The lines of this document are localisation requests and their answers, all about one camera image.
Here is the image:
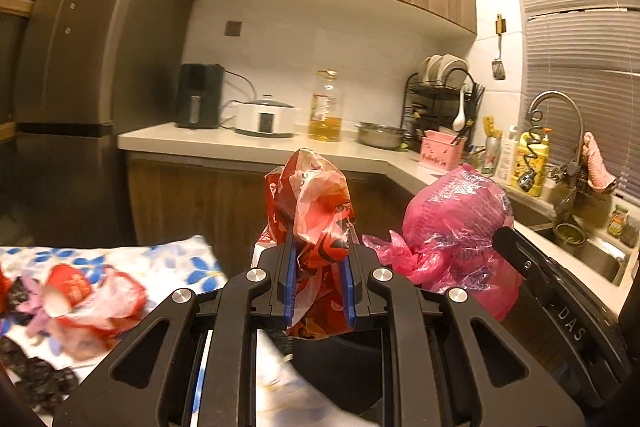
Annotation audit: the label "white pump bottle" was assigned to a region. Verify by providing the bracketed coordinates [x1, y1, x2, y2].
[495, 125, 521, 186]

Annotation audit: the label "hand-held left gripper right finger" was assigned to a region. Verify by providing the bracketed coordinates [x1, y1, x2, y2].
[340, 239, 586, 427]

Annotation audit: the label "black dish rack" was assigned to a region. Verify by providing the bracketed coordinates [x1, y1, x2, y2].
[402, 71, 486, 148]

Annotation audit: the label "hanging metal spatula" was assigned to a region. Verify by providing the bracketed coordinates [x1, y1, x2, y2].
[491, 14, 507, 82]

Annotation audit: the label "wooden base cabinet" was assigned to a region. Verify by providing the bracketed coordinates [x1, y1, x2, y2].
[125, 151, 416, 253]

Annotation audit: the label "blue floral blanket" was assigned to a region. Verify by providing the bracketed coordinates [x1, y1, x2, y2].
[0, 234, 226, 410]

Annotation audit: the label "window blinds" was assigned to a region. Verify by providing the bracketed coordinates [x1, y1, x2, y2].
[509, 0, 640, 204]

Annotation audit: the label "stainless steel bowl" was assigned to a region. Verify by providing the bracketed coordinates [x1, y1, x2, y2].
[354, 122, 409, 152]

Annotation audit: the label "wooden glass door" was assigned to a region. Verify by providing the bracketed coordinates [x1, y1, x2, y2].
[0, 0, 76, 144]

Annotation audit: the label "yellow detergent bottle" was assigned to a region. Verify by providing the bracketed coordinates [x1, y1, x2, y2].
[510, 130, 550, 198]

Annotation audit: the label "orange-red plastic bag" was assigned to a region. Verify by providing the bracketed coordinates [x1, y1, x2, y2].
[265, 148, 358, 340]

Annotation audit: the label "pink dishcloth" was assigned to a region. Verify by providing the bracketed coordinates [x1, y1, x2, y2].
[581, 131, 617, 194]

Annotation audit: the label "black power cable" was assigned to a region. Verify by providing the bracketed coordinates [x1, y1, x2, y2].
[222, 70, 261, 128]

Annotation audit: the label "stainless steel refrigerator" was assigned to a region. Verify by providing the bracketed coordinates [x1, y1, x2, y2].
[12, 0, 197, 249]

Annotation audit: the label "pink utensil holder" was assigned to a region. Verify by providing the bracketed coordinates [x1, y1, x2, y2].
[418, 130, 464, 170]

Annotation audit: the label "curved metal faucet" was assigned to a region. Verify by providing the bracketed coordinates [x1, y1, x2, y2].
[525, 90, 587, 172]

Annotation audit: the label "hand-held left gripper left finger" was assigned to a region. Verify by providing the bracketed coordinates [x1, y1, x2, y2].
[52, 239, 301, 427]

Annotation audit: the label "black air fryer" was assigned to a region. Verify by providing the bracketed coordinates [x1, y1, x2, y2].
[175, 63, 225, 130]

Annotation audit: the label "white rice cooker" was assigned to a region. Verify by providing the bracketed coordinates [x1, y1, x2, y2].
[233, 94, 301, 139]

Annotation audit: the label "drink can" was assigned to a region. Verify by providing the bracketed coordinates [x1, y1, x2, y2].
[482, 137, 503, 178]

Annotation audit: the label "cooking oil bottle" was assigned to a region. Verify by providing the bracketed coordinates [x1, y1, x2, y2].
[307, 69, 346, 143]

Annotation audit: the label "black plastic bag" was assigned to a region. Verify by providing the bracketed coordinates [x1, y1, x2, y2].
[0, 337, 79, 414]

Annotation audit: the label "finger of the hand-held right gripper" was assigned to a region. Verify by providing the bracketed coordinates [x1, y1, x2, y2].
[492, 227, 556, 294]

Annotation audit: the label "pink plastic bag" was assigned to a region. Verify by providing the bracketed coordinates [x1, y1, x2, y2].
[362, 164, 526, 320]

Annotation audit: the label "purple cloth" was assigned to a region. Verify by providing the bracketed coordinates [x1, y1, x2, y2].
[20, 277, 57, 334]

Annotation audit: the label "stainless steel sink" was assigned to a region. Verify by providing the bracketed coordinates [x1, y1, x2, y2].
[515, 201, 632, 286]

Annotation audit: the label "white plate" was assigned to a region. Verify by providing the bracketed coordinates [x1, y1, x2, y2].
[420, 55, 444, 88]
[442, 59, 471, 88]

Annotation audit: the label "clear red-printed plastic bag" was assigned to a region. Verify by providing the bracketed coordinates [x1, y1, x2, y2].
[75, 267, 148, 348]

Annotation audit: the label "red paper cup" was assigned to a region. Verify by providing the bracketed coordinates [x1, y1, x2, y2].
[45, 264, 95, 319]

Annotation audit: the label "white soup spoon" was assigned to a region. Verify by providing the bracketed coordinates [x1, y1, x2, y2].
[452, 87, 469, 132]

